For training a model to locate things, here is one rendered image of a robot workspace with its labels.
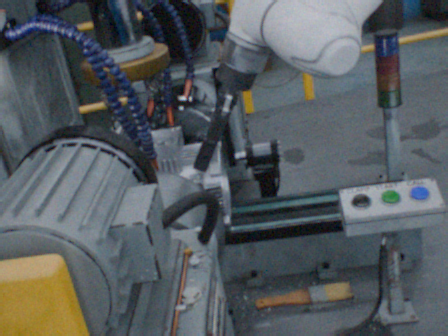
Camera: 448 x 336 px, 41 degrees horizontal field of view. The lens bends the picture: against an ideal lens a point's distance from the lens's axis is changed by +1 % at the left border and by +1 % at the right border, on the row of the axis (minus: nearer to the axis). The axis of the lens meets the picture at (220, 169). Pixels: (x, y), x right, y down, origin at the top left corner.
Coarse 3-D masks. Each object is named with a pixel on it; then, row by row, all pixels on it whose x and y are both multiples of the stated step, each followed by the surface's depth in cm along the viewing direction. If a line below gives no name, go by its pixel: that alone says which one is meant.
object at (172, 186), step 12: (168, 180) 106; (180, 180) 108; (168, 192) 102; (180, 192) 104; (192, 192) 106; (168, 204) 99; (204, 204) 106; (192, 216) 99; (204, 216) 102; (180, 228) 95; (192, 228) 96; (216, 228) 104
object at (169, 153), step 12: (156, 132) 134; (168, 132) 134; (180, 132) 132; (156, 144) 132; (168, 144) 125; (180, 144) 130; (168, 156) 126; (180, 156) 127; (168, 168) 127; (180, 168) 127
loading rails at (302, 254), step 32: (320, 192) 141; (256, 224) 134; (288, 224) 130; (320, 224) 129; (224, 256) 134; (256, 256) 133; (288, 256) 133; (320, 256) 133; (352, 256) 132; (416, 256) 132
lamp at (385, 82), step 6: (396, 72) 150; (378, 78) 152; (384, 78) 150; (390, 78) 150; (396, 78) 150; (378, 84) 152; (384, 84) 151; (390, 84) 151; (396, 84) 151; (384, 90) 152
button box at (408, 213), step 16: (352, 192) 108; (368, 192) 107; (400, 192) 106; (432, 192) 105; (352, 208) 105; (368, 208) 105; (384, 208) 104; (400, 208) 104; (416, 208) 103; (432, 208) 103; (352, 224) 105; (368, 224) 105; (384, 224) 105; (400, 224) 105; (416, 224) 105; (432, 224) 105
